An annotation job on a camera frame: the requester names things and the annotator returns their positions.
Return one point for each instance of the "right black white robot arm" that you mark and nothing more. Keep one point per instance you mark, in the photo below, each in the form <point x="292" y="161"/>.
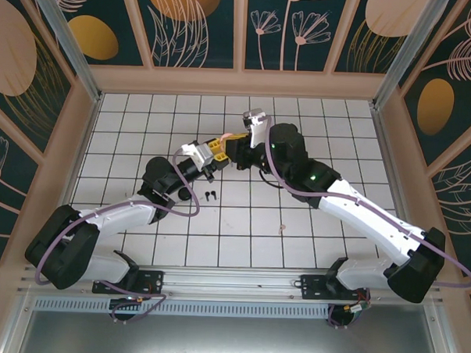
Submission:
<point x="374" y="225"/>

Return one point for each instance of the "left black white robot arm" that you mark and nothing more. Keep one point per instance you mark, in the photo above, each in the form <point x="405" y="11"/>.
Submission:
<point x="112" y="222"/>

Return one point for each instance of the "small green circuit board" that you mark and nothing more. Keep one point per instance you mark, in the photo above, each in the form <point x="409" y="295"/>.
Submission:
<point x="360" y="308"/>

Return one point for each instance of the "grey metal sheet panel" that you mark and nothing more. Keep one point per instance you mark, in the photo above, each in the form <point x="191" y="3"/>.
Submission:
<point x="228" y="340"/>

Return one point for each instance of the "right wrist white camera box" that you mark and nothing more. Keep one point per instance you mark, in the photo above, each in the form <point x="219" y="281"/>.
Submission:
<point x="257" y="130"/>

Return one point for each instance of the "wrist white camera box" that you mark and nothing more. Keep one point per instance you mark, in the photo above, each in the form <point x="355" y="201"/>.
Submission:
<point x="197" y="153"/>
<point x="257" y="130"/>

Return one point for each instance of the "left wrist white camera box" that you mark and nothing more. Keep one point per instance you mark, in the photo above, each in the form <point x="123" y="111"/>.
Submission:
<point x="197" y="153"/>

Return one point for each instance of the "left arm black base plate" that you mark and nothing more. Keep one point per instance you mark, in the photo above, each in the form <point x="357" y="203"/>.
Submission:
<point x="153" y="280"/>

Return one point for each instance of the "aluminium mounting rail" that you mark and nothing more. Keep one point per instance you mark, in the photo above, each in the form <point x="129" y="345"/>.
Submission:
<point x="230" y="287"/>

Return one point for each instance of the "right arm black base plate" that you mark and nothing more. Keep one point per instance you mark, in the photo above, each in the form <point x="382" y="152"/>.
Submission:
<point x="312" y="287"/>

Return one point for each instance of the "aluminium corner post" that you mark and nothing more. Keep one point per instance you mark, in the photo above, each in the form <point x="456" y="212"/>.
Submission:
<point x="405" y="51"/>
<point x="65" y="40"/>

